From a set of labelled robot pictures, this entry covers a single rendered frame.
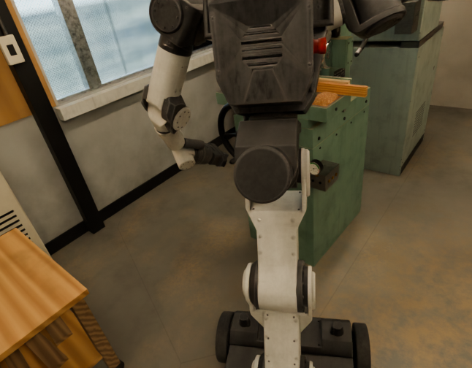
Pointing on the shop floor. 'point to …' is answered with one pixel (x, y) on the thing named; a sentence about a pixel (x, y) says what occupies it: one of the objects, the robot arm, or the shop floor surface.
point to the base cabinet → (343, 188)
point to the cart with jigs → (40, 312)
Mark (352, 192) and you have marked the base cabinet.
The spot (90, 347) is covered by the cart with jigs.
